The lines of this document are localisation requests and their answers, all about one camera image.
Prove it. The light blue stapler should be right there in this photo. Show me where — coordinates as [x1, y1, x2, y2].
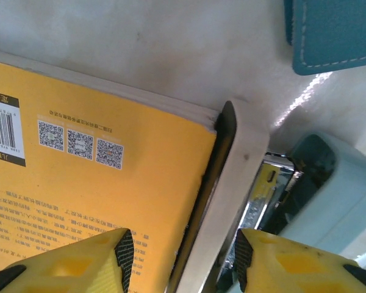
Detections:
[225, 133, 366, 293]

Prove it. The teal leather notebook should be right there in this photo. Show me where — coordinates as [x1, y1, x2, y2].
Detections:
[282, 0, 366, 76]

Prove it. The white case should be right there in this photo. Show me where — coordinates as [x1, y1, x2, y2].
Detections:
[167, 100, 271, 293]

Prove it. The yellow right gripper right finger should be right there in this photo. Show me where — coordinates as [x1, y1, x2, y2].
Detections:
[233, 228, 366, 293]

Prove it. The yellow paperback book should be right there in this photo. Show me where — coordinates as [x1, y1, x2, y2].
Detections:
[0, 48, 220, 293]

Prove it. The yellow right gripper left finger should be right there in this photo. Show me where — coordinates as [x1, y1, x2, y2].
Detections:
[0, 228, 135, 293]

